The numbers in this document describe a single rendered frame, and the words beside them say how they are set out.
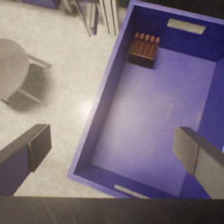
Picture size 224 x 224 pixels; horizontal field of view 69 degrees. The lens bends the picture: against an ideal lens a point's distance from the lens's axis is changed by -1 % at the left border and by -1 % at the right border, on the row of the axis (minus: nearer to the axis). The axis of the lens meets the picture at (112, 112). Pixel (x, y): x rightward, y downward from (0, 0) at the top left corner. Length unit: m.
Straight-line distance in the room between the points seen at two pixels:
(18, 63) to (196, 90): 0.79
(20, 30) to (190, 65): 1.07
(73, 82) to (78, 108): 0.16
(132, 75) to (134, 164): 0.37
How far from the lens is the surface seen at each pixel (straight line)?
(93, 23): 0.36
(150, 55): 0.68
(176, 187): 0.73
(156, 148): 0.69
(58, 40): 1.17
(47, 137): 0.16
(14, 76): 0.88
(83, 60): 1.05
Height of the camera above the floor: 0.91
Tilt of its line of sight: 79 degrees down
